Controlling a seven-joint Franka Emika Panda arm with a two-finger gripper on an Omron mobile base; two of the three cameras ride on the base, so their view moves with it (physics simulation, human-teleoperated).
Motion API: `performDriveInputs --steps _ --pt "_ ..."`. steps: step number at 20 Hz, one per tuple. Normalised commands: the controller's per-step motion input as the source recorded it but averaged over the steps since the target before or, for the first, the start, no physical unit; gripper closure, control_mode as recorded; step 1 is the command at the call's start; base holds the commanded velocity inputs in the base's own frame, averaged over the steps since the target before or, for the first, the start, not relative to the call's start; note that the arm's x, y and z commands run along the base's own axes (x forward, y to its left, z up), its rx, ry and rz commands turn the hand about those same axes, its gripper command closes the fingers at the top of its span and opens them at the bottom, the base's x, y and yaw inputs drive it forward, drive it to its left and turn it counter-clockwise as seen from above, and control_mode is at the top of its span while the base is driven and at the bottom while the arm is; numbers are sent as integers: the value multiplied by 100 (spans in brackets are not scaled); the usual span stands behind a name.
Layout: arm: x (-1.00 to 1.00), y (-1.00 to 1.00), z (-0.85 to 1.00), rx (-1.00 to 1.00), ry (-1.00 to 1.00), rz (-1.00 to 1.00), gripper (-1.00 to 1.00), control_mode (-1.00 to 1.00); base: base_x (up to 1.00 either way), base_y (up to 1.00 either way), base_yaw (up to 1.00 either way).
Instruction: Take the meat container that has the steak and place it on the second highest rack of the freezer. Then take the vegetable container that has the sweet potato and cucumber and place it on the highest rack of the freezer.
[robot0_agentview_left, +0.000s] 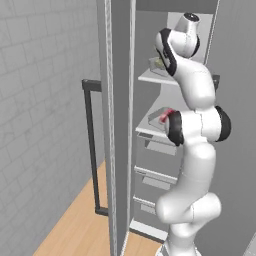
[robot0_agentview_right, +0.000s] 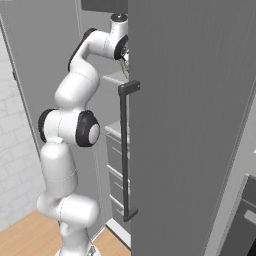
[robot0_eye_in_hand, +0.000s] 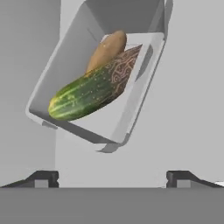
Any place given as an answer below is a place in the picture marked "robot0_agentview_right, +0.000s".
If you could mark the black oven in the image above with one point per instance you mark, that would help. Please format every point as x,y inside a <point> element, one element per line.
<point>240,220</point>

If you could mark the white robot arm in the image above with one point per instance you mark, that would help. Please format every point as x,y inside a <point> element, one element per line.
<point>66,126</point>

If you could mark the pale grey shelf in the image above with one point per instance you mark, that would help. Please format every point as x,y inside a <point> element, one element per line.
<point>115,80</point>

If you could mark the grey fridge door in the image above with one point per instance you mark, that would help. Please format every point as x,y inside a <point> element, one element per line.
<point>186,126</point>

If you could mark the dark wall cabinet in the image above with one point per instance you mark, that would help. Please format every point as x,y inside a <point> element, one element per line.
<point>103,4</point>

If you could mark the grey drawer cabinet run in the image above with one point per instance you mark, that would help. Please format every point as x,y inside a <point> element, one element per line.
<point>116,166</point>

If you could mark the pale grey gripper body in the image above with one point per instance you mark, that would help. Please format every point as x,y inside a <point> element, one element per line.
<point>125,66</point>

